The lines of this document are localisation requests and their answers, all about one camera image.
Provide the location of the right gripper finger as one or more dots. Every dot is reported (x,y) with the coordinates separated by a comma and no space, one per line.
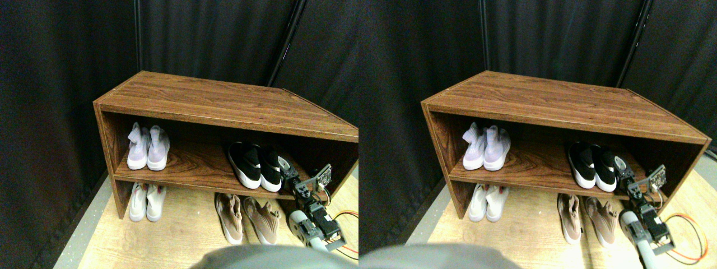
(288,170)
(624,170)

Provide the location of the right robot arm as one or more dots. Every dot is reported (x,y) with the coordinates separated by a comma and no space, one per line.
(644,224)
(313,221)

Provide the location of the brown shoe rack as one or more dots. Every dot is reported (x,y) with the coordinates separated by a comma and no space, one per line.
(560,101)
(224,101)

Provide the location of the black curtain stand pole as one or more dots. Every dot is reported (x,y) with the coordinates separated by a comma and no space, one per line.
(287,42)
(633,42)
(482,33)
(137,33)

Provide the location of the pale purple shoe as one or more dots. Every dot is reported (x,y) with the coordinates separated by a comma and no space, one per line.
(158,152)
(475,151)
(138,151)
(497,152)

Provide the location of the white shoe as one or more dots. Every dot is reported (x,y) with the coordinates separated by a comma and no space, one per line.
(478,204)
(496,204)
(138,204)
(156,204)

